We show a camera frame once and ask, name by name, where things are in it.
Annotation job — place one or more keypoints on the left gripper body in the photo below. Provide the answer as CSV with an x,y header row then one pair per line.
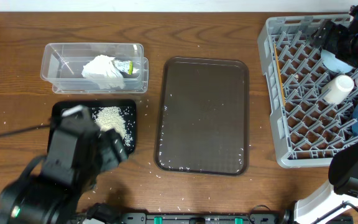
x,y
107,160

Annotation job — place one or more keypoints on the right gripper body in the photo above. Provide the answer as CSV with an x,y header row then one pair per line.
x,y
343,46

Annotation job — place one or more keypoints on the light blue small bowl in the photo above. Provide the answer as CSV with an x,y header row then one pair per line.
x,y
333,64

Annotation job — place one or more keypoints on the pile of white rice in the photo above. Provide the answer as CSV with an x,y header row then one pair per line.
x,y
120,118

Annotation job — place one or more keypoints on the white cup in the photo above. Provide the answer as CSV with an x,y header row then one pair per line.
x,y
337,89

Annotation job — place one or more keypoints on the wooden chopstick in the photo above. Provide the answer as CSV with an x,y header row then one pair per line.
x,y
279,74

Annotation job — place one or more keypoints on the white tissue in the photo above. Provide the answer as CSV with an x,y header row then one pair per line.
x,y
103,72

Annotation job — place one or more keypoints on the green yellow snack wrapper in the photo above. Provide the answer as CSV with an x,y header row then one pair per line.
x,y
124,66

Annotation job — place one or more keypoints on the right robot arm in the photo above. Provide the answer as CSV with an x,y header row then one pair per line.
x,y
340,192

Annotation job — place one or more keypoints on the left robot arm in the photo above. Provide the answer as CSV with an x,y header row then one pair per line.
x,y
49,188

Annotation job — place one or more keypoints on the black waste tray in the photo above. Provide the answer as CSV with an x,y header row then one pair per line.
x,y
60,107

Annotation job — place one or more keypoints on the grey dishwasher rack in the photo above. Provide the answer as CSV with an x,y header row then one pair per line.
x,y
307,131

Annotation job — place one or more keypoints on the dark brown serving tray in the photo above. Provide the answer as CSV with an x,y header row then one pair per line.
x,y
203,120

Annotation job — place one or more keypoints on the clear plastic bin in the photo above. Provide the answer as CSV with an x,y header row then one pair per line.
x,y
62,65

